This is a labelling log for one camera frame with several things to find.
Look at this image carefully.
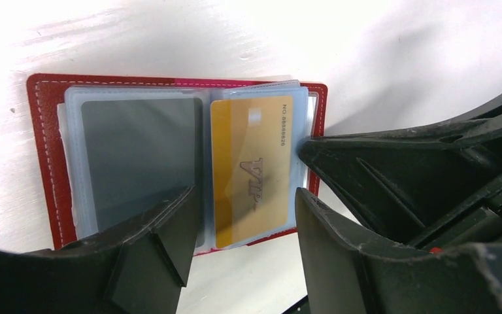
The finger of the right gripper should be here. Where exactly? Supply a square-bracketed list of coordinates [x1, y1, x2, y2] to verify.
[299, 94, 502, 245]

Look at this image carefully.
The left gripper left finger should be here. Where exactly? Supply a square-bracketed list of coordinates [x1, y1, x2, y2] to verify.
[0, 186, 199, 313]

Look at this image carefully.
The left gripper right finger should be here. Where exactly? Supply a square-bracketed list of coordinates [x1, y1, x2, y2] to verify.
[295, 188, 502, 313]

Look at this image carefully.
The dark grey card in sleeve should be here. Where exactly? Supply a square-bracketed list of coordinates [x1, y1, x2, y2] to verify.
[81, 97, 203, 232]

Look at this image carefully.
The red leather card holder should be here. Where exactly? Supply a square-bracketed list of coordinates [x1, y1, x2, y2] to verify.
[27, 74, 327, 255]

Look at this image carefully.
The gold VIP card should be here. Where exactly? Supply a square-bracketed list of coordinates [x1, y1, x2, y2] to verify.
[210, 96, 293, 249]

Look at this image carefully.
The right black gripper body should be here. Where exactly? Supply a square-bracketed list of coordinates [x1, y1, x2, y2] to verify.
[407, 164, 502, 251]

